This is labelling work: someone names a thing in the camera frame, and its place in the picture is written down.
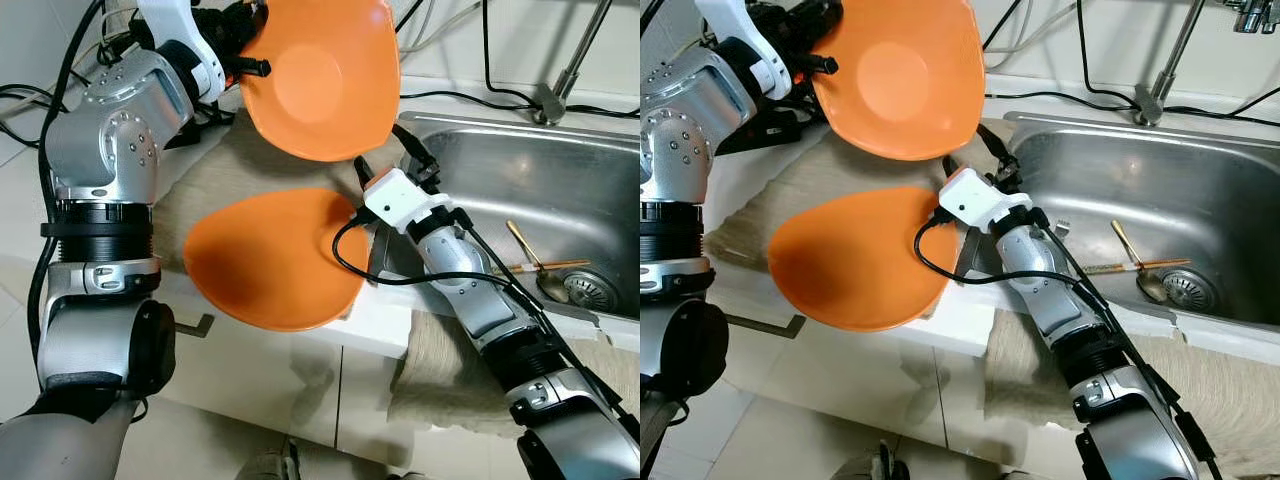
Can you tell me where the orange plastic bowl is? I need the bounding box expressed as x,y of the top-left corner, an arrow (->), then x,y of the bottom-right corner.
237,0 -> 404,164
808,0 -> 988,164

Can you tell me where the orange plastic plate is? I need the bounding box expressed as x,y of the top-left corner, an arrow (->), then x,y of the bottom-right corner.
182,185 -> 374,334
766,184 -> 961,334

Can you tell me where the gold-toned metal spoon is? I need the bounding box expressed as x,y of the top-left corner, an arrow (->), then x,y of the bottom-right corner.
504,219 -> 574,305
1109,219 -> 1173,305

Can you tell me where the steel kitchen faucet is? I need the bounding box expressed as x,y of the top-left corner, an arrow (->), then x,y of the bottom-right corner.
1132,0 -> 1213,127
534,0 -> 615,127

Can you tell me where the stainless steel sink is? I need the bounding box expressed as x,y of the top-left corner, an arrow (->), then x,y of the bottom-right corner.
955,110 -> 1280,353
370,110 -> 641,349

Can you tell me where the beige woven placemat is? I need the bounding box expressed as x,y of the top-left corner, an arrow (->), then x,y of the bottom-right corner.
150,108 -> 423,276
703,112 -> 1019,273

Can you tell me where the beige hanging cloth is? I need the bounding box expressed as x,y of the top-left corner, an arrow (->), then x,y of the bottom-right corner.
387,308 -> 641,443
983,308 -> 1280,476

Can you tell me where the round sink drain strainer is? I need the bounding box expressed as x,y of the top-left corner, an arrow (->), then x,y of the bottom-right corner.
1158,267 -> 1221,314
561,267 -> 622,314

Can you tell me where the grey robot left leg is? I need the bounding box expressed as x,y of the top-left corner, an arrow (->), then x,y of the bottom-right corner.
833,438 -> 918,480
237,437 -> 303,480

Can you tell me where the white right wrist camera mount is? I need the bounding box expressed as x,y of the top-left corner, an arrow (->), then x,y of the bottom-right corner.
937,166 -> 1034,235
361,167 -> 454,236

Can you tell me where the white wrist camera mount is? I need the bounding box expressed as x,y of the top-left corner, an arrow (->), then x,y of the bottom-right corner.
361,167 -> 454,236
695,0 -> 798,101
937,166 -> 1034,235
135,0 -> 227,104

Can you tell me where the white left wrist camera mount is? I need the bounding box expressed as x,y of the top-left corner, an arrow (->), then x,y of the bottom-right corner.
695,0 -> 798,101
135,0 -> 227,104

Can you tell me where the black adapter output cable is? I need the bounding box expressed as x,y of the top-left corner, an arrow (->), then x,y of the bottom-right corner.
983,88 -> 1280,123
398,88 -> 641,121

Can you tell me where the thick black power cable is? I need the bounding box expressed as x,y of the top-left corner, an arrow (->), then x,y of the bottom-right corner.
1074,0 -> 1141,107
480,0 -> 546,107

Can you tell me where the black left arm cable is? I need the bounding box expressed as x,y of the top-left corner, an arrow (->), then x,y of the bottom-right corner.
28,0 -> 109,386

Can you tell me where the metal bar cabinet handle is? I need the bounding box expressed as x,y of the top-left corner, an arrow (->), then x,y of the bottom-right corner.
724,312 -> 807,342
171,312 -> 215,340

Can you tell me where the chrome wall tap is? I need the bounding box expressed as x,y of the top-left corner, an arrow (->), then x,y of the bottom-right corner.
1213,0 -> 1280,37

